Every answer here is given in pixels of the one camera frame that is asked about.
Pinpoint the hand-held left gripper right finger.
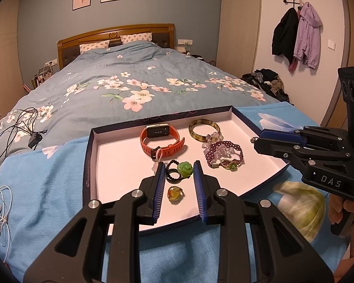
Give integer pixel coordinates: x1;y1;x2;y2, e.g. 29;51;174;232
193;161;334;283

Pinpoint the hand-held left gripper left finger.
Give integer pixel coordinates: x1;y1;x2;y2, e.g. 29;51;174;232
23;162;166;283

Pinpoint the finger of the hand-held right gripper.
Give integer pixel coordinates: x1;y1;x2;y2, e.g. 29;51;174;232
259;125;344;148
254;137;350;178

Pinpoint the yellow amber ring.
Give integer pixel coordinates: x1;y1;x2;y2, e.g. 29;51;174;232
167;186;185;203

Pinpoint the pink braided bracelet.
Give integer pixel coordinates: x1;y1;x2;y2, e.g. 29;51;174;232
150;147;163;174

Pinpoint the green pendant with black cord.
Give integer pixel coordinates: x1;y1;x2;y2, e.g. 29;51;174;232
165;159;194;183

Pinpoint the dark blue box tray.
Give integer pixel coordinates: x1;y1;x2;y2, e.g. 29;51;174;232
82;104;291;236

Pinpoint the purple beaded bracelet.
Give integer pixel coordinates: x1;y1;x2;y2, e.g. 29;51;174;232
205;141;244;172

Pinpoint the person's right hand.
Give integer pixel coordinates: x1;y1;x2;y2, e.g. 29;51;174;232
327;194;347;226

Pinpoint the orange smart watch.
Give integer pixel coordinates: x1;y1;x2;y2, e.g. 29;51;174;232
140;123;186;157

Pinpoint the pile of dark clothes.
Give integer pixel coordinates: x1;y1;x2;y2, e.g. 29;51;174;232
240;68;294;105

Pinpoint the green stone bangle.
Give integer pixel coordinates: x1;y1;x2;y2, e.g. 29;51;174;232
189;118;221;142

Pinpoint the maroon scarf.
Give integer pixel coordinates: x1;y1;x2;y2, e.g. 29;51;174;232
288;54;300;73

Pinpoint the black jacket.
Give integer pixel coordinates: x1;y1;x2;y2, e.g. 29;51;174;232
272;7;300;64

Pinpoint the purple jacket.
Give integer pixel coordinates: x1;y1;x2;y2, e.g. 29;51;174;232
293;1;323;70

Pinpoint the beige wardrobe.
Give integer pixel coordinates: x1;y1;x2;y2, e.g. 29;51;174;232
217;0;261;79

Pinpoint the wooden door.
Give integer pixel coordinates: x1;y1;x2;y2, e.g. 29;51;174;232
320;0;354;130

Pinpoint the floral grey-blue duvet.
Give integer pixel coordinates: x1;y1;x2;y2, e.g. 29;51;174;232
0;41;284;179

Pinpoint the black charger plug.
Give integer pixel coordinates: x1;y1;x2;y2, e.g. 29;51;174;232
28;133;44;150

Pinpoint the patterned white pillow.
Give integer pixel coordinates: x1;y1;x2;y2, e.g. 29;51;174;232
120;32;153;44
80;40;110;54

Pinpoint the cluttered bedside table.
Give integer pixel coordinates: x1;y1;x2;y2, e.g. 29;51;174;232
29;65;59;90

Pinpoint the wooden bed headboard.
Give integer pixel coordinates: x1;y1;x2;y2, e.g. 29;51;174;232
57;24;176;71

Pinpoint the black cable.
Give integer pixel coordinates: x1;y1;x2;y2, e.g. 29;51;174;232
0;108;48;180

